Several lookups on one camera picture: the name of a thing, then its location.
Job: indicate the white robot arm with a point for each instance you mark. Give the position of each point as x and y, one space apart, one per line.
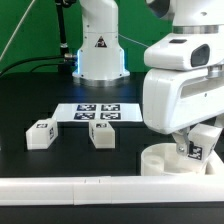
101 59

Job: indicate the black vertical pole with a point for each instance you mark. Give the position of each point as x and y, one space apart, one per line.
64 68

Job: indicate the white round stool seat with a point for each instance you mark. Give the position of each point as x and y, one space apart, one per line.
162 159

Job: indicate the thin grey rod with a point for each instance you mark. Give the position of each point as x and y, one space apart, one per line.
15 31

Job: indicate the white marker sheet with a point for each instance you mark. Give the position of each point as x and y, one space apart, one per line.
82 112

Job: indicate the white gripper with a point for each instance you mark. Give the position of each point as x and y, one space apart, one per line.
174 100

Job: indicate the white L-shaped fence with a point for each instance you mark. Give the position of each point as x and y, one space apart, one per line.
116 190

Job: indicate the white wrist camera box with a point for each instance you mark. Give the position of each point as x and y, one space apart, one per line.
185 51

